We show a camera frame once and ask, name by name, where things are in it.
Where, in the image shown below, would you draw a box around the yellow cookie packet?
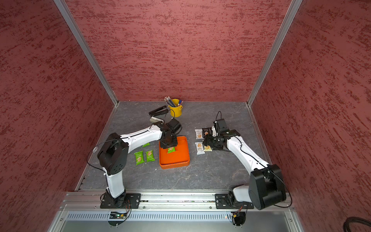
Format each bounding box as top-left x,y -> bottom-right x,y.
204,146 -> 212,152

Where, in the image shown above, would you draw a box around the black cookie packet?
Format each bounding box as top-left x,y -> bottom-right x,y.
202,128 -> 212,138

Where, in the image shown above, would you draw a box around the white cookie packet front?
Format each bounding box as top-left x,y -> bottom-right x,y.
195,142 -> 205,155

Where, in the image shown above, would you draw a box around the white pink cookie packet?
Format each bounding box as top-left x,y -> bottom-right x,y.
195,129 -> 203,140

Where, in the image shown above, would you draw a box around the orange plastic storage tray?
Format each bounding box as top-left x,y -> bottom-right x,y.
159,136 -> 190,169

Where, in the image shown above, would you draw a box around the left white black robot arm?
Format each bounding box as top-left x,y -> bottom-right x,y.
97,119 -> 182,199

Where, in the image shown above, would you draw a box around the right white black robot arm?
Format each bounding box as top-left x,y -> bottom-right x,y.
203,130 -> 288,210

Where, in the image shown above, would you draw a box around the yellow pen cup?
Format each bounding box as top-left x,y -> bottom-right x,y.
169,99 -> 183,118

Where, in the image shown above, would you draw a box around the black stapler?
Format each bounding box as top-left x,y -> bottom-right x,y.
149,105 -> 169,117

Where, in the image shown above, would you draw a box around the pens in cup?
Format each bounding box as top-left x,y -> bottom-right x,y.
164,96 -> 183,107

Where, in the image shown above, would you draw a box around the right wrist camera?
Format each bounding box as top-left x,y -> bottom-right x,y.
212,119 -> 229,137

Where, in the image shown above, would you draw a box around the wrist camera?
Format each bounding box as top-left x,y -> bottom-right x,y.
212,119 -> 229,137
166,118 -> 183,135

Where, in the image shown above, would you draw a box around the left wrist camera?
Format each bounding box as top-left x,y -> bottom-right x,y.
166,118 -> 183,135

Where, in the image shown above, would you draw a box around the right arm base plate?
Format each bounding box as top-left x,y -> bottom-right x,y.
215,193 -> 254,210

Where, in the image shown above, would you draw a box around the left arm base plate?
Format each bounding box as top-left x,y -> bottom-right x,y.
100,192 -> 142,209

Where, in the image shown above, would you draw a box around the aluminium front rail frame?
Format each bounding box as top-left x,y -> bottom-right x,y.
49,190 -> 303,232

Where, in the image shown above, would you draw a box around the black cable coil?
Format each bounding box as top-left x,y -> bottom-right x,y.
342,216 -> 371,232

